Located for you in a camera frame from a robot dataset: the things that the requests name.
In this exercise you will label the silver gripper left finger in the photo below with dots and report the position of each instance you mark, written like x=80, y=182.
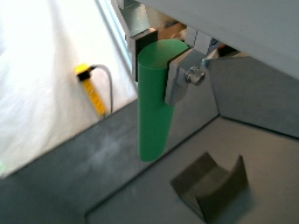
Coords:
x=138, y=42

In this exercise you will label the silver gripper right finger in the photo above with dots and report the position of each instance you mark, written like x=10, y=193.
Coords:
x=187, y=73

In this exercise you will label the green oval cylinder peg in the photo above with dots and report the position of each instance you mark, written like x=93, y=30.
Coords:
x=154, y=113

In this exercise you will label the black curved fixture stand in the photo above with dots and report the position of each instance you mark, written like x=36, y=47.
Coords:
x=207, y=187

